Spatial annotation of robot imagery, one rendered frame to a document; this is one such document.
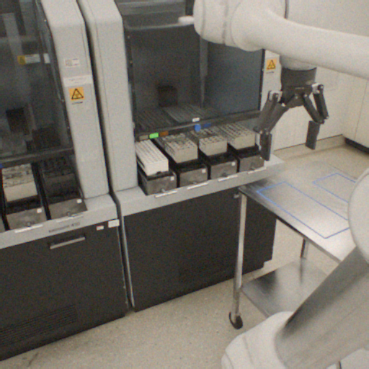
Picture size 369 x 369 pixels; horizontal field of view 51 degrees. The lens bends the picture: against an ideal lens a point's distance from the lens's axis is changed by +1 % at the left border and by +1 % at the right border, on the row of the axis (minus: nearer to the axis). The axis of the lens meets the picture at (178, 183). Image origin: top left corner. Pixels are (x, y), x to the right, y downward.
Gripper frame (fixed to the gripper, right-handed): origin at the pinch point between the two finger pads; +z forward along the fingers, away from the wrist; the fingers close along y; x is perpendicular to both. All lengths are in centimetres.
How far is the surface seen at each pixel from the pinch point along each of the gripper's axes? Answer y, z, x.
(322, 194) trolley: 40, 38, 25
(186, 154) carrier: 5, 35, 73
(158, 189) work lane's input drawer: -12, 44, 66
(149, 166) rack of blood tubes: -14, 34, 70
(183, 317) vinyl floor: -6, 120, 58
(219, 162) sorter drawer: 18, 39, 66
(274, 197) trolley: 22, 38, 31
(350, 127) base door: 219, 101, 178
